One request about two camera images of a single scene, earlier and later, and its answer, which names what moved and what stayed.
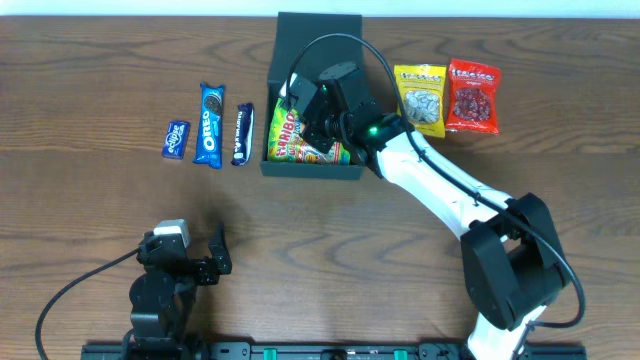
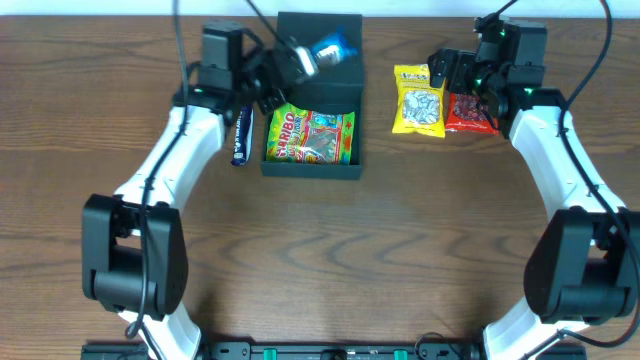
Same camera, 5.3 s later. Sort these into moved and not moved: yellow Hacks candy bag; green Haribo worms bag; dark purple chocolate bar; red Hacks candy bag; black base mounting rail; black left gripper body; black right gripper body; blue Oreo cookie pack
Moved: blue Oreo cookie pack; black left gripper body; black right gripper body
Not moved: red Hacks candy bag; dark purple chocolate bar; green Haribo worms bag; yellow Hacks candy bag; black base mounting rail
